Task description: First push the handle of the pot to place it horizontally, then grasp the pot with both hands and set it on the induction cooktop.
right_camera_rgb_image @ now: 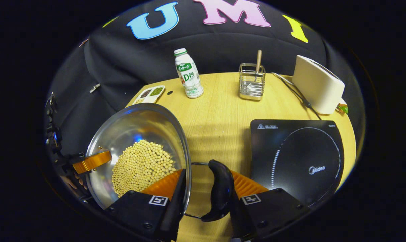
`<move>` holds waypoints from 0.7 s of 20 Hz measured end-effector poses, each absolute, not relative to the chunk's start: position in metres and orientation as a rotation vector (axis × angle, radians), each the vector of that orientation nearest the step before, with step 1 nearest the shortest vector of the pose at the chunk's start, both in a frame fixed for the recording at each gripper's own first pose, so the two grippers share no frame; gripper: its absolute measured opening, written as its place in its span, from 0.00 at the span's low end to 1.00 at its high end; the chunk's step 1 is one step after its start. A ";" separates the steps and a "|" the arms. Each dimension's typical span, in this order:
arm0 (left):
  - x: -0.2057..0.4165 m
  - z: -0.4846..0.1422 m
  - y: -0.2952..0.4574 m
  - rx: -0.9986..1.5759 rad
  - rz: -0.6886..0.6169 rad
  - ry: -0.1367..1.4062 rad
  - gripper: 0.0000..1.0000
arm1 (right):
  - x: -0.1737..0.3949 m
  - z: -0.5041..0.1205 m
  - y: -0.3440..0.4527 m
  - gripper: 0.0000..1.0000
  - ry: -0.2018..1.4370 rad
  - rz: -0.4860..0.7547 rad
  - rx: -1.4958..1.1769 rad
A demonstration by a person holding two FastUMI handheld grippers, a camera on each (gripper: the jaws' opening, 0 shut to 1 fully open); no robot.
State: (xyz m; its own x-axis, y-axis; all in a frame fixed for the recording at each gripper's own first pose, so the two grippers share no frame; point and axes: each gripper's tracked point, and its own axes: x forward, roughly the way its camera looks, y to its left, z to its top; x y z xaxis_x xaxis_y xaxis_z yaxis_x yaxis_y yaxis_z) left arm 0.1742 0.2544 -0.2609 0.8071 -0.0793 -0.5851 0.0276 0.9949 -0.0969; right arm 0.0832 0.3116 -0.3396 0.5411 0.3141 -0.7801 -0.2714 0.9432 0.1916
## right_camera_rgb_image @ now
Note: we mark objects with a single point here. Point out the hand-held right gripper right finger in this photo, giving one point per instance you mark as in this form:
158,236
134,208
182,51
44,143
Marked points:
243,218

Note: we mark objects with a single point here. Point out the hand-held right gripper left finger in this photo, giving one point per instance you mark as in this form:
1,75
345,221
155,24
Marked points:
177,201

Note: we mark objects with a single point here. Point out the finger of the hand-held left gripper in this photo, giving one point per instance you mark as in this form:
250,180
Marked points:
92,161

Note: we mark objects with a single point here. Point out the pile of yellow soybeans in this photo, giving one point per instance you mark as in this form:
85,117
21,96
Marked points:
139,168

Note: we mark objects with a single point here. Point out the black induction cooktop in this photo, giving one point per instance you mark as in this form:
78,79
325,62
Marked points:
290,151

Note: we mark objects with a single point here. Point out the pale clothespin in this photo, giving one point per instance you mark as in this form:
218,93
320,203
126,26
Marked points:
94,88

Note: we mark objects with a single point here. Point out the white divided dish of beans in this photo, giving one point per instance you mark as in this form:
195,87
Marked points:
150,94

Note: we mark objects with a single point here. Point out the wooden clothespin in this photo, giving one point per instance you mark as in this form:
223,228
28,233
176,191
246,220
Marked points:
83,42

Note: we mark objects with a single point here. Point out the white drink bottle green label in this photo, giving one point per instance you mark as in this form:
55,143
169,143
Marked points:
189,77

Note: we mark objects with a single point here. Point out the sandwich on plate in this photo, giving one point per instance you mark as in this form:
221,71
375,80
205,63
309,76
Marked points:
343,108

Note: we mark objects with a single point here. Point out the white toaster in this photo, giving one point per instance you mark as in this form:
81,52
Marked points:
317,87

